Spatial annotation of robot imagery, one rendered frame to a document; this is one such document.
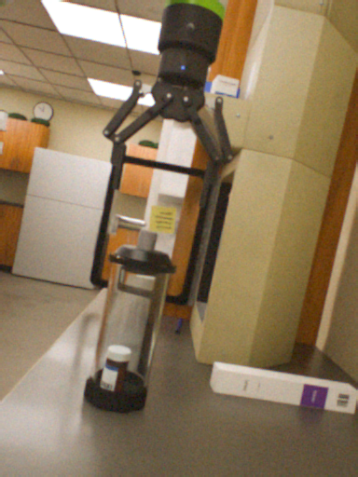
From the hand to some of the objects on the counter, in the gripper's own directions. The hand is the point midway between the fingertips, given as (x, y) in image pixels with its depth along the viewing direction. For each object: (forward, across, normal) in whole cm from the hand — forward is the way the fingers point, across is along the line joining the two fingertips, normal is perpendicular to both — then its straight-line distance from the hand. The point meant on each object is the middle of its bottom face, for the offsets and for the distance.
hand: (159, 190), depth 64 cm
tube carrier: (+32, +1, 0) cm, 32 cm away
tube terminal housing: (+34, -27, -39) cm, 58 cm away
